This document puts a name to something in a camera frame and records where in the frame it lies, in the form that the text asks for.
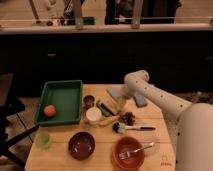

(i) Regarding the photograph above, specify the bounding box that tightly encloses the grey-blue towel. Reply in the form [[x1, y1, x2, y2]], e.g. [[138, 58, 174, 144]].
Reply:
[[106, 88, 121, 101]]

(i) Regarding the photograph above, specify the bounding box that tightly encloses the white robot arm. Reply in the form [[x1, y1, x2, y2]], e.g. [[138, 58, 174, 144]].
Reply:
[[119, 70, 213, 171]]

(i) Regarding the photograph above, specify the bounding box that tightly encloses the orange bowl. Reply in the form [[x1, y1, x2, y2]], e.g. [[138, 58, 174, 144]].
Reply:
[[111, 136, 145, 171]]

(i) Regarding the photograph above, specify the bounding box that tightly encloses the purple bowl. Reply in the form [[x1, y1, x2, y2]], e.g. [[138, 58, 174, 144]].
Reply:
[[68, 132, 95, 160]]

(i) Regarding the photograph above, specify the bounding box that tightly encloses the wooden block eraser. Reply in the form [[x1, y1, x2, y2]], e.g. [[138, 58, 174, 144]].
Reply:
[[101, 101, 117, 115]]

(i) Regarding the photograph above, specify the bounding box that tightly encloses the green vegetable toy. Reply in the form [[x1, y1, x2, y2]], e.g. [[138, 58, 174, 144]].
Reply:
[[96, 100, 111, 117]]

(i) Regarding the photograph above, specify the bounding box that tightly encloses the dark grape bunch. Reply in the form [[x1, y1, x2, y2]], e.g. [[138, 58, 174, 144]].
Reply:
[[119, 112, 135, 126]]

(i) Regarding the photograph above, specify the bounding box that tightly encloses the blue sponge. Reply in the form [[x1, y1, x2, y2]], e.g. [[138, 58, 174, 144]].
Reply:
[[134, 94, 147, 107]]

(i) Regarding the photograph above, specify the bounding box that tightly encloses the yellow banana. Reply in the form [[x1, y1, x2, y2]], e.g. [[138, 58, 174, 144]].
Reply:
[[99, 116, 119, 126]]

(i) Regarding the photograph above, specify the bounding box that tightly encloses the small metal cup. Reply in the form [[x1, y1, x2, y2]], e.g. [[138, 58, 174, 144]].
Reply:
[[83, 95, 95, 109]]

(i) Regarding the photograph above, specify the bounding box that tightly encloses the silver fork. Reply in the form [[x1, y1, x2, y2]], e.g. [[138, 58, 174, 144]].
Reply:
[[119, 142, 155, 160]]

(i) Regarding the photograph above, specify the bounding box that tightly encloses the green plastic tray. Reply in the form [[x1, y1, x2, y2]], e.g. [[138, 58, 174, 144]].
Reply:
[[34, 80, 82, 126]]

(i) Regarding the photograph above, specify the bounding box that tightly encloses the orange fruit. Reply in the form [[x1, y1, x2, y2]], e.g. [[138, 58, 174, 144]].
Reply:
[[43, 105, 57, 117]]

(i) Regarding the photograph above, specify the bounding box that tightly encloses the light green cup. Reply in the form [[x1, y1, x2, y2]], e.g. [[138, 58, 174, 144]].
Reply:
[[35, 132, 51, 149]]

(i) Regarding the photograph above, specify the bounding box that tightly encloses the black chair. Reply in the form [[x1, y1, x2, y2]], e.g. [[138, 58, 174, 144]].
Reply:
[[0, 73, 38, 168]]

